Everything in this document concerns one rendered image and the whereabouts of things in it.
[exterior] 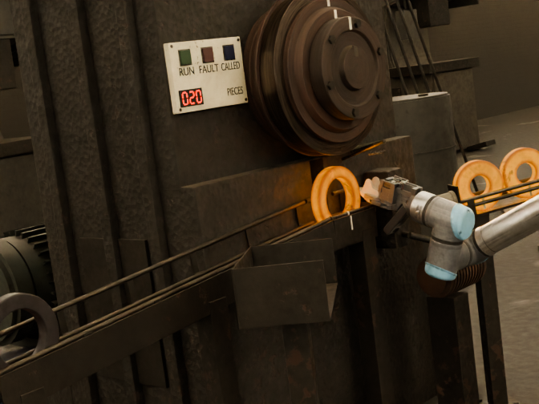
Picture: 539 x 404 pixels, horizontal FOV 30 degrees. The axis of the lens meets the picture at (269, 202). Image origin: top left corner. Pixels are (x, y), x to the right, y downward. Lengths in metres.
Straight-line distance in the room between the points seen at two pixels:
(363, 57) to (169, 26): 0.55
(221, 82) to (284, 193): 0.36
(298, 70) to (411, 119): 2.87
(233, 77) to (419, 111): 2.89
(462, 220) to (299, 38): 0.66
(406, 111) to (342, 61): 2.79
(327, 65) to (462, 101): 8.29
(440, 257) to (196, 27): 0.91
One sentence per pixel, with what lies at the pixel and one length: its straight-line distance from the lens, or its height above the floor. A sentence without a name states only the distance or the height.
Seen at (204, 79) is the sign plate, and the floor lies 1.14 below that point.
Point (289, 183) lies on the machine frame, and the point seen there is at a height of 0.82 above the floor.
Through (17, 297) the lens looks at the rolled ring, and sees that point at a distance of 2.17.
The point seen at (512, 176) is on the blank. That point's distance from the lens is 3.19.
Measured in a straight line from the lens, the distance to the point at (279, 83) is 2.67.
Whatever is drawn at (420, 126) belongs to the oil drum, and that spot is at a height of 0.73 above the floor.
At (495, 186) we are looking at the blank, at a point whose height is 0.70.
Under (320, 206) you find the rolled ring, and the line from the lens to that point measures 2.81.
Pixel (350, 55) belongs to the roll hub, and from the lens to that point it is 2.76.
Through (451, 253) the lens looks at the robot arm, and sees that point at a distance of 2.81.
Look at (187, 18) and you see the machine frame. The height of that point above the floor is 1.30.
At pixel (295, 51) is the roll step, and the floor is 1.18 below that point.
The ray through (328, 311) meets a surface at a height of 0.61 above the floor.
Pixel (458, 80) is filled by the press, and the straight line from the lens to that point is 10.91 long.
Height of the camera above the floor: 1.15
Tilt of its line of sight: 8 degrees down
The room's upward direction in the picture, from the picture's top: 7 degrees counter-clockwise
